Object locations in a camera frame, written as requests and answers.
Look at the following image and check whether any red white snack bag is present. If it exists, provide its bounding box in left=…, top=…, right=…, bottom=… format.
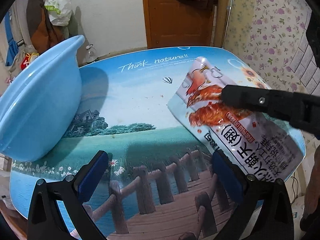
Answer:
left=168, top=57, right=305, bottom=181

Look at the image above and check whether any light blue plastic basin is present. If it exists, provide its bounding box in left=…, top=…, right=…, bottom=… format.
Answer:
left=1, top=35, right=85, bottom=161

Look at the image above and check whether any teal broom with dustpan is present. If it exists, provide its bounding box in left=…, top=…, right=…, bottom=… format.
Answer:
left=221, top=0, right=234, bottom=48

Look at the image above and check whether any clear plastic water bottle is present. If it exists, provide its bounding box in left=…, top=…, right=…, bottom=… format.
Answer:
left=86, top=44, right=98, bottom=63

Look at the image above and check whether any brown wooden door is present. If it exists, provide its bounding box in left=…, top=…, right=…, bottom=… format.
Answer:
left=143, top=0, right=218, bottom=49

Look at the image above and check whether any red plush doll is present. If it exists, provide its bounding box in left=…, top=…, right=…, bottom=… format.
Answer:
left=20, top=53, right=39, bottom=70

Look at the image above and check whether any brown orange hanging coat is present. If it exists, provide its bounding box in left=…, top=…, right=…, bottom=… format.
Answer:
left=26, top=0, right=65, bottom=54

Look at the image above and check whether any white green plastic bag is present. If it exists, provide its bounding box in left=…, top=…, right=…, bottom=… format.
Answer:
left=44, top=0, right=72, bottom=27

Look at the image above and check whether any blue hanging strap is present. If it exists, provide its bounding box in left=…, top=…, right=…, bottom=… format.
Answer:
left=4, top=10, right=20, bottom=67

